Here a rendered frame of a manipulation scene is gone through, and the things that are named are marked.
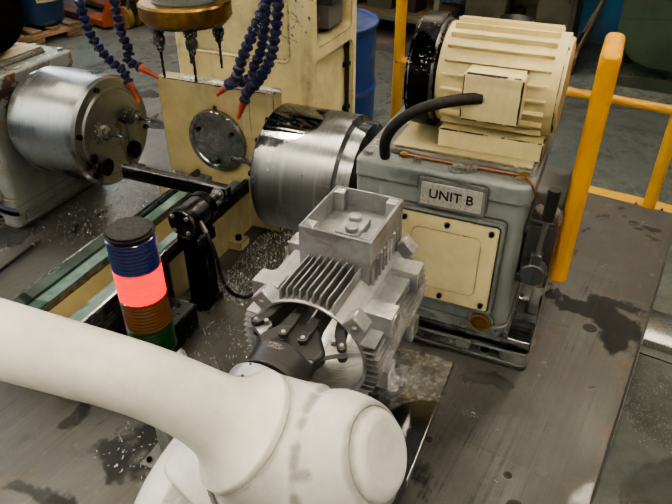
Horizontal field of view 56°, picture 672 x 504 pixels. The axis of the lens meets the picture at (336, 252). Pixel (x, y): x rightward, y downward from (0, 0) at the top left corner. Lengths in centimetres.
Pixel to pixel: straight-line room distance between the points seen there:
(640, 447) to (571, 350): 104
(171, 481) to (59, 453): 53
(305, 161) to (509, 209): 37
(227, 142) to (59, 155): 36
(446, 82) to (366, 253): 37
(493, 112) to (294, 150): 37
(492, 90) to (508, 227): 22
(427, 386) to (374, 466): 51
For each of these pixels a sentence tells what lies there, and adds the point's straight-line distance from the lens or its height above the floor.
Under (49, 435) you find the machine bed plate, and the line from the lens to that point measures 116.
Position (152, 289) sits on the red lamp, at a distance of 81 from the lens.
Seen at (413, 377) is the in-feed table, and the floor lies 92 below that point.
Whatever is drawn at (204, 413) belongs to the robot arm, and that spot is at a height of 127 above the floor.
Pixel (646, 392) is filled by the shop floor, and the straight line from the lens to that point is 247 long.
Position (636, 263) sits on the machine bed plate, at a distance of 157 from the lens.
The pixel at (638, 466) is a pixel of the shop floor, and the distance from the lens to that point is 223.
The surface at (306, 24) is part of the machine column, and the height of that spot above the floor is 126.
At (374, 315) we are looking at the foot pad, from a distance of 77.
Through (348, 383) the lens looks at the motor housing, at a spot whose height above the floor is 101.
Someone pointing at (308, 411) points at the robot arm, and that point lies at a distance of 49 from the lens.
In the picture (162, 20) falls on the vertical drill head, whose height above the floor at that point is 132.
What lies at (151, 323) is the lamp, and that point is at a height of 109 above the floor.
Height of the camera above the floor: 162
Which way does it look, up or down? 34 degrees down
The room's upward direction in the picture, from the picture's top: straight up
